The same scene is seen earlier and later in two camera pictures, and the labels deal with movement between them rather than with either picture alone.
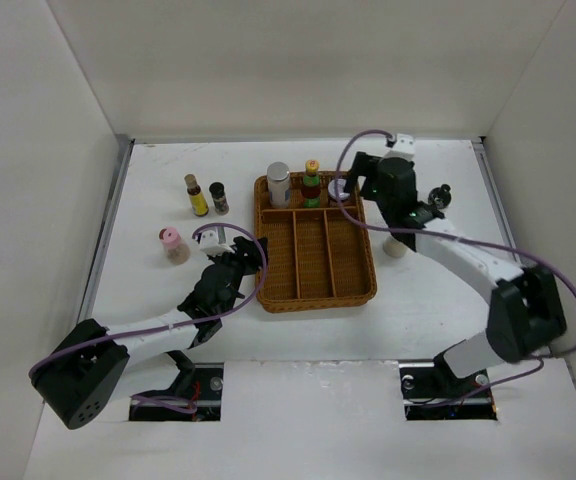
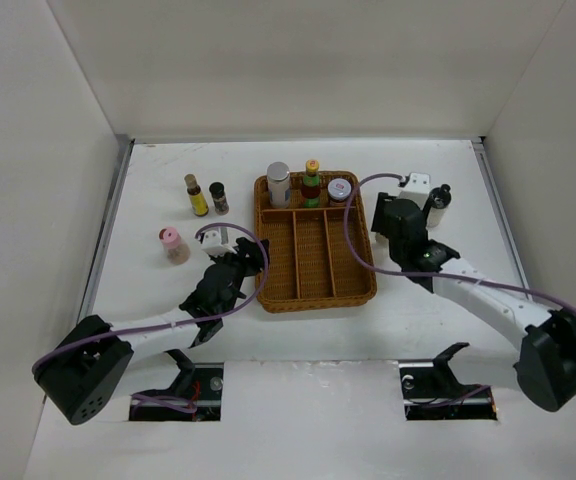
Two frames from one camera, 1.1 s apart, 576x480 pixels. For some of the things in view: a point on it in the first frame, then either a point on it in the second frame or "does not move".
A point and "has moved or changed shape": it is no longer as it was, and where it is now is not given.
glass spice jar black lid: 394,249 has moved or changed shape
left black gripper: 248,254 does not move
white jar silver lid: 279,185 does not move
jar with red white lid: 341,185 does not move
